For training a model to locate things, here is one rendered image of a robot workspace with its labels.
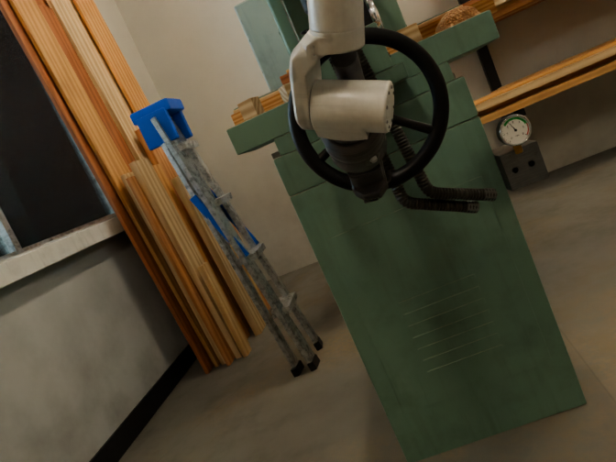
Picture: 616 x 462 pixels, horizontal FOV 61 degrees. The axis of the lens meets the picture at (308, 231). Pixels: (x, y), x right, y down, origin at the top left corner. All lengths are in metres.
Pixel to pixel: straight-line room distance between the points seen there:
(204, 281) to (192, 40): 1.91
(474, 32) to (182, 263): 1.77
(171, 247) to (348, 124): 1.92
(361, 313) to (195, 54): 2.90
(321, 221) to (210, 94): 2.72
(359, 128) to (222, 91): 3.14
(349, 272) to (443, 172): 0.30
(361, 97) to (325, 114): 0.05
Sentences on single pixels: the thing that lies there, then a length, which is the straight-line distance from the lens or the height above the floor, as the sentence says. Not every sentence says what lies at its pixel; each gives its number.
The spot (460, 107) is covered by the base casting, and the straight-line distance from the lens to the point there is 1.18.
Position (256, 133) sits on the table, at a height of 0.87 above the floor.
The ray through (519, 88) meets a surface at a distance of 3.21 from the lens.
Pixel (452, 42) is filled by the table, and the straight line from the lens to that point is 1.19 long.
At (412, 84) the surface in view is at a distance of 1.17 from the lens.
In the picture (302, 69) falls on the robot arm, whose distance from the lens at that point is 0.66.
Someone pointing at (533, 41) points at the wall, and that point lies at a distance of 3.74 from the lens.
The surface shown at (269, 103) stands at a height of 0.93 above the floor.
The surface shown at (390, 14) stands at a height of 1.02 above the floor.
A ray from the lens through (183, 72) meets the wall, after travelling 3.88.
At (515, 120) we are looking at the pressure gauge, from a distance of 1.14.
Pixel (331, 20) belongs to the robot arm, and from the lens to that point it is 0.63.
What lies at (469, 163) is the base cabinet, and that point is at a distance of 1.19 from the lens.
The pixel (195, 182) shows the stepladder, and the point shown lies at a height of 0.83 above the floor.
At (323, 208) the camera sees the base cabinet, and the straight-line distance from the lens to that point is 1.17.
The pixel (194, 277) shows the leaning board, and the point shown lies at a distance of 2.53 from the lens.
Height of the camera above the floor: 0.80
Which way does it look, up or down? 9 degrees down
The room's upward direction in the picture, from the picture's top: 24 degrees counter-clockwise
